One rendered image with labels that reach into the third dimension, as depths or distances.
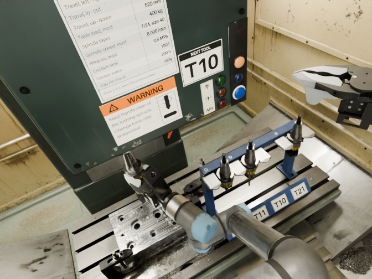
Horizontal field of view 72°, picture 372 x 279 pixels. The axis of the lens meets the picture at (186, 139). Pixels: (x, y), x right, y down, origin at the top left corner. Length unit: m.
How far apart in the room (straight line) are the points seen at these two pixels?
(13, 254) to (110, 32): 1.47
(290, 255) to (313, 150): 1.13
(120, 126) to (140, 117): 0.05
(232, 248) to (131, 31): 0.94
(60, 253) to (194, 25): 1.46
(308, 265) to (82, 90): 0.49
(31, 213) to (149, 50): 1.74
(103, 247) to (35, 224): 0.80
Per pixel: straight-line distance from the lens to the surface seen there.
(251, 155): 0.95
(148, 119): 0.55
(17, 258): 1.74
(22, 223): 2.07
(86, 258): 1.32
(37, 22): 0.44
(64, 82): 0.47
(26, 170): 1.94
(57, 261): 1.69
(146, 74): 0.50
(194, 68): 0.54
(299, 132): 1.07
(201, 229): 0.75
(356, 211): 1.50
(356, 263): 1.51
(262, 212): 1.20
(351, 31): 1.31
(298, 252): 0.55
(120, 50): 0.47
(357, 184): 1.54
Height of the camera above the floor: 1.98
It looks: 44 degrees down
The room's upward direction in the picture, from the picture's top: 12 degrees counter-clockwise
